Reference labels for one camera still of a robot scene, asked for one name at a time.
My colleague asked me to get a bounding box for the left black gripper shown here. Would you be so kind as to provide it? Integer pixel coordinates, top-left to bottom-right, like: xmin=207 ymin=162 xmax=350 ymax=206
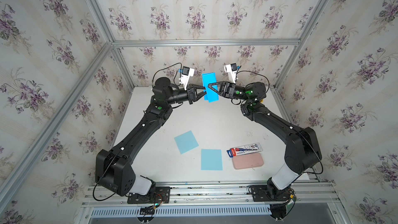
xmin=164 ymin=84 xmax=209 ymax=107

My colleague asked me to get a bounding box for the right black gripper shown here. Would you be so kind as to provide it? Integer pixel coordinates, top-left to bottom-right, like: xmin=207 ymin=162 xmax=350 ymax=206
xmin=208 ymin=82 xmax=251 ymax=104

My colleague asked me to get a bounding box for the bright blue square paper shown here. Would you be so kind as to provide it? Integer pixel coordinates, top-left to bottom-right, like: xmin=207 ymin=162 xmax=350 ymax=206
xmin=202 ymin=73 xmax=219 ymax=103

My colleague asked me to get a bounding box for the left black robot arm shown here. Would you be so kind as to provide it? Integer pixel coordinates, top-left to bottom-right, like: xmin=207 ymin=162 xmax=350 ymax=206
xmin=95 ymin=77 xmax=206 ymax=196

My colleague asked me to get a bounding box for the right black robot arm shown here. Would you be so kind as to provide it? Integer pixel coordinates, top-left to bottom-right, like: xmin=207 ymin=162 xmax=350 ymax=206
xmin=206 ymin=82 xmax=322 ymax=198

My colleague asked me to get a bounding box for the light blue tilted paper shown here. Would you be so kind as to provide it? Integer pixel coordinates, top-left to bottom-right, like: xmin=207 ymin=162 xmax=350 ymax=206
xmin=174 ymin=131 xmax=199 ymax=154

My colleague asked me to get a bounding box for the light blue front paper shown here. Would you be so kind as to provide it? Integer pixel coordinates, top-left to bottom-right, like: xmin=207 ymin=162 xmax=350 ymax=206
xmin=201 ymin=149 xmax=223 ymax=171

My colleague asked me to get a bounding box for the pink eraser case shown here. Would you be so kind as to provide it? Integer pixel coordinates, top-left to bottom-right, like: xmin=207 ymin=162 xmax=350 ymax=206
xmin=232 ymin=152 xmax=264 ymax=170

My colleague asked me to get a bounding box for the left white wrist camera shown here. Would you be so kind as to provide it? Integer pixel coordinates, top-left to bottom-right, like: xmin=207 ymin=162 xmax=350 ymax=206
xmin=179 ymin=66 xmax=195 ymax=90

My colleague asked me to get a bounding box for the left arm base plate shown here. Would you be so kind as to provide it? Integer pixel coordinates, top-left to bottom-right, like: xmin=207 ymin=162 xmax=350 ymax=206
xmin=127 ymin=187 xmax=171 ymax=205

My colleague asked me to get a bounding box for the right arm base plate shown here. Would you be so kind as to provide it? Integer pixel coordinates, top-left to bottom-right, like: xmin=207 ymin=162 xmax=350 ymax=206
xmin=248 ymin=185 xmax=294 ymax=203

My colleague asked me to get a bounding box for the white vented cable duct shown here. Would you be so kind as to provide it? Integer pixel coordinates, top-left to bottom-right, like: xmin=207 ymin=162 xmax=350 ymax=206
xmin=90 ymin=204 xmax=271 ymax=218

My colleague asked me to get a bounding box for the aluminium front rail frame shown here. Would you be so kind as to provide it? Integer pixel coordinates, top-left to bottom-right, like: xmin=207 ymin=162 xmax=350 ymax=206
xmin=74 ymin=180 xmax=350 ymax=224

